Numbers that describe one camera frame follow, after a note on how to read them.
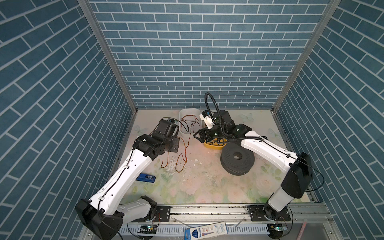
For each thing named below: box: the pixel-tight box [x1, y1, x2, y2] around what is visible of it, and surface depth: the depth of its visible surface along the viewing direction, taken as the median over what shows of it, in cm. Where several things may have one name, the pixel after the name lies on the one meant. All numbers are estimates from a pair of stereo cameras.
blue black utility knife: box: [135, 173, 156, 183], surface depth 84 cm
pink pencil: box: [296, 218, 308, 240], surface depth 71 cm
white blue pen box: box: [184, 221, 229, 240], surface depth 69 cm
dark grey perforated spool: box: [220, 142, 255, 176], surface depth 90 cm
